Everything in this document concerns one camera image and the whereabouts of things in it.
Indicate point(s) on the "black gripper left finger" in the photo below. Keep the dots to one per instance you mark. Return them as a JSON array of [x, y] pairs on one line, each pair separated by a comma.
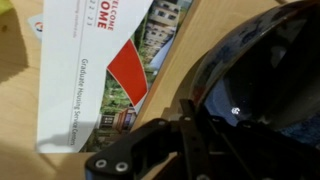
[[143, 150]]

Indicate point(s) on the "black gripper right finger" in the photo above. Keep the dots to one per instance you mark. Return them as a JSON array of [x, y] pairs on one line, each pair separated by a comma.
[[253, 160]]

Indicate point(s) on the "black bowl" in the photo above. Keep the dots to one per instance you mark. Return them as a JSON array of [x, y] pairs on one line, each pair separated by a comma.
[[266, 66]]

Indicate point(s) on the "light wooden nightstand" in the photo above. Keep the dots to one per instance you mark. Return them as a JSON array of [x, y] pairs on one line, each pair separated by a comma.
[[186, 50]]

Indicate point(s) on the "wooden pull-out nightstand shelf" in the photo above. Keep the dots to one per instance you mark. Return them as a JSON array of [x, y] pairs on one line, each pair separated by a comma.
[[16, 116]]

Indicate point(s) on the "white welcome envelope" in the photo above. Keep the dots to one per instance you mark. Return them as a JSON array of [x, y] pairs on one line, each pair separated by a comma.
[[73, 66]]

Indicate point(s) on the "photo-printed brochure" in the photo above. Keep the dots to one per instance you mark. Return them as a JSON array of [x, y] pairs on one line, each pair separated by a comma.
[[156, 33]]

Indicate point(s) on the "small white logo card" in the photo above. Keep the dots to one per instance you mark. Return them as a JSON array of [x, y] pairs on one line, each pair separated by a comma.
[[35, 30]]

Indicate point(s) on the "yellow sponge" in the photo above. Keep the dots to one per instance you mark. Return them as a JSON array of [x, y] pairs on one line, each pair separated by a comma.
[[4, 5]]

